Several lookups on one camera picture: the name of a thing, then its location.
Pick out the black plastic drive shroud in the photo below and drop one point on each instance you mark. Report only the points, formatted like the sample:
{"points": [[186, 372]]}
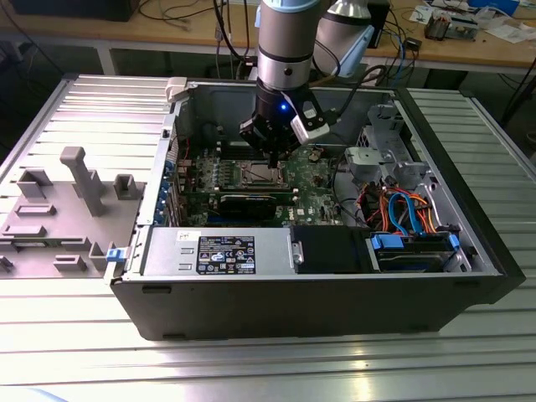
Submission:
{"points": [[326, 251]]}

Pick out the round coin cell battery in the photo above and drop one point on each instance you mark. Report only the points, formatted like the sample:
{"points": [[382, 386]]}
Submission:
{"points": [[313, 156]]}

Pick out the wooden workbench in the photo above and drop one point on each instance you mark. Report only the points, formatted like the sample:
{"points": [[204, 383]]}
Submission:
{"points": [[460, 52]]}

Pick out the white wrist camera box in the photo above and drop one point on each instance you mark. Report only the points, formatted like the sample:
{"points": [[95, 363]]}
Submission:
{"points": [[312, 130]]}

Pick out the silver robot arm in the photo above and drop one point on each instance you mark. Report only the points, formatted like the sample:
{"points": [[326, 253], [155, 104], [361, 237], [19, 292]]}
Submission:
{"points": [[285, 42]]}

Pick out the green motherboard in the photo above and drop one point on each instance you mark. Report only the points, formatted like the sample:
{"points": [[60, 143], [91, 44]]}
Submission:
{"points": [[310, 197]]}

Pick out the small black box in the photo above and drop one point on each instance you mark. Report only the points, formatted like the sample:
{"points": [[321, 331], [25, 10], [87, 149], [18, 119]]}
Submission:
{"points": [[413, 44]]}

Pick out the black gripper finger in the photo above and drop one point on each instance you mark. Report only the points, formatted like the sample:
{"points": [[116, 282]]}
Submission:
{"points": [[255, 132], [289, 142]]}

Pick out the silver drive cage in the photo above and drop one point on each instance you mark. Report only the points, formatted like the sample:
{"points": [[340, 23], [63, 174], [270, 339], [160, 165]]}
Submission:
{"points": [[383, 125]]}

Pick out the black graphics card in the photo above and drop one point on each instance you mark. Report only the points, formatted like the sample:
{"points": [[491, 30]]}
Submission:
{"points": [[247, 208]]}

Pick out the silver metal device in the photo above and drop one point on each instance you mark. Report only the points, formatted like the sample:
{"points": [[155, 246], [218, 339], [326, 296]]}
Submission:
{"points": [[465, 30]]}

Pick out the silver power supply unit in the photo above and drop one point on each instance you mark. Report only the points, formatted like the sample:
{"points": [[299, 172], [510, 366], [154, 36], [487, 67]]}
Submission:
{"points": [[163, 255]]}

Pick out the black tower box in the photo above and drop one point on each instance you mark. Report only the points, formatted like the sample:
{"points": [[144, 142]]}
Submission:
{"points": [[382, 25]]}

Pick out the blue plastic latch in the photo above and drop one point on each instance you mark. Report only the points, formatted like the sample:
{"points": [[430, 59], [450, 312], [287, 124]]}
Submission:
{"points": [[116, 255]]}

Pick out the hard disk in blue carrier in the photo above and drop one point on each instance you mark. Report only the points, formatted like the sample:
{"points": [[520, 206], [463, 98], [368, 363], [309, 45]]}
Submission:
{"points": [[385, 243]]}

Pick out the CPU cooler heatsink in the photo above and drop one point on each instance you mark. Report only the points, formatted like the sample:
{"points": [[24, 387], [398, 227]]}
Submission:
{"points": [[437, 26]]}

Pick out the silver metal bracket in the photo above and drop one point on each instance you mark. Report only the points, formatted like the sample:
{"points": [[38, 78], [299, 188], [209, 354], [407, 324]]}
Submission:
{"points": [[364, 163]]}

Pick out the white paper sheets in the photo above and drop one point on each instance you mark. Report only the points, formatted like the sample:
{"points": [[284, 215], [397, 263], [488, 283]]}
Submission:
{"points": [[504, 33]]}

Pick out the black PC case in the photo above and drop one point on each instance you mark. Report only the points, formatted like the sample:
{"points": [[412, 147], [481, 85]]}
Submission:
{"points": [[293, 310]]}

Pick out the power supply rating label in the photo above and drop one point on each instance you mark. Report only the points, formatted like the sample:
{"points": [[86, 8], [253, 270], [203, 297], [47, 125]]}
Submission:
{"points": [[226, 255]]}

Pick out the grey parts rack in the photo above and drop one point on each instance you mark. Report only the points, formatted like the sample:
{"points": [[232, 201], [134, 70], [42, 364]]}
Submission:
{"points": [[63, 234]]}

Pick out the CPU with silver top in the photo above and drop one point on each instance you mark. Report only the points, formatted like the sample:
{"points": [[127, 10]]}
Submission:
{"points": [[260, 173]]}

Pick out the black equipment case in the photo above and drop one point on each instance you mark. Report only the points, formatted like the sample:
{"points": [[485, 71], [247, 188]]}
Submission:
{"points": [[71, 8]]}

